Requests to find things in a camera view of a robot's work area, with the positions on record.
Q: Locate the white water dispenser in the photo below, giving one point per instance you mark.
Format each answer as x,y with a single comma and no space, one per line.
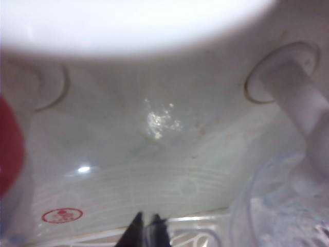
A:
154,128

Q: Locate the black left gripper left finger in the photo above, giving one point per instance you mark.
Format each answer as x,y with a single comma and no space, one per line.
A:
135,231

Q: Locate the clear textured plastic mug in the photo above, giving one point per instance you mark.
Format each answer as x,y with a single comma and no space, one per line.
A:
282,205

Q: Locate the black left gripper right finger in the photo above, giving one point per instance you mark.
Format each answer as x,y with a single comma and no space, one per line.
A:
159,231

